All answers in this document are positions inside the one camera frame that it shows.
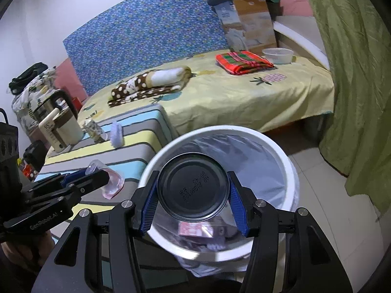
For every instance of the white yogurt cup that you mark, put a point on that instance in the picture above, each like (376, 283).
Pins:
(93, 128)

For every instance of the white round bin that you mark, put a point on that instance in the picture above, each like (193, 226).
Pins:
(259, 164)
(291, 183)

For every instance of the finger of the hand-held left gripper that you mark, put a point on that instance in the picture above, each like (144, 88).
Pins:
(76, 178)
(91, 181)

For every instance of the black bag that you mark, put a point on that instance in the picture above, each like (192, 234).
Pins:
(27, 76)

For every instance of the red plaid cloth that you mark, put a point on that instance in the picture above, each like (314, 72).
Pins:
(244, 61)

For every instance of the white bed frame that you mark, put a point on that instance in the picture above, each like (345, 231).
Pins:
(302, 42)

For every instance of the yellow bedsheet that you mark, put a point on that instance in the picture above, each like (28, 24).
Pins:
(229, 97)

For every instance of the stainless steel electric kettle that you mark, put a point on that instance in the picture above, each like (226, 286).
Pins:
(45, 105)

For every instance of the white rolled towel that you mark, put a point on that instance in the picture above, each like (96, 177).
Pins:
(166, 75)

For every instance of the clear plastic bowl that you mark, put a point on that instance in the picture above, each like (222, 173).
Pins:
(278, 55)

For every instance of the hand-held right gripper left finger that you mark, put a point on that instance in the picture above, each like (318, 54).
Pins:
(146, 210)

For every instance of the blue patterned headboard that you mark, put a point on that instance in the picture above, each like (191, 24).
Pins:
(146, 27)

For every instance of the brown polka-dot blanket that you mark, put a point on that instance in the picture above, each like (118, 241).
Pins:
(134, 88)

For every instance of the green curtain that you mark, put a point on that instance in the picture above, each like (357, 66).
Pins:
(357, 82)

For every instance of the pineapple print quilt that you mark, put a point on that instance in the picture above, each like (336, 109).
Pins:
(30, 97)

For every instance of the person's left hand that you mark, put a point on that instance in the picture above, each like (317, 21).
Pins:
(27, 253)

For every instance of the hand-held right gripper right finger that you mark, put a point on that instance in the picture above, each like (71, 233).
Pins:
(239, 210)

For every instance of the pink clear plastic pouch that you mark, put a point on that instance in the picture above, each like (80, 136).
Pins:
(114, 183)

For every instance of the striped cloth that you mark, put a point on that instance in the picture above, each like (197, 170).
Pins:
(131, 134)

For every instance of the red labelled metal can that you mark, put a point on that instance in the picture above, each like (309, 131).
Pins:
(192, 186)

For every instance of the cream and brown jug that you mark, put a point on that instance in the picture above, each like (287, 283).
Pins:
(73, 131)

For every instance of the white foam fruit net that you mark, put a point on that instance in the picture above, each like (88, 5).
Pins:
(116, 134)

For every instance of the cardboard box with bag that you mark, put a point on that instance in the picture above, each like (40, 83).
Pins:
(250, 21)

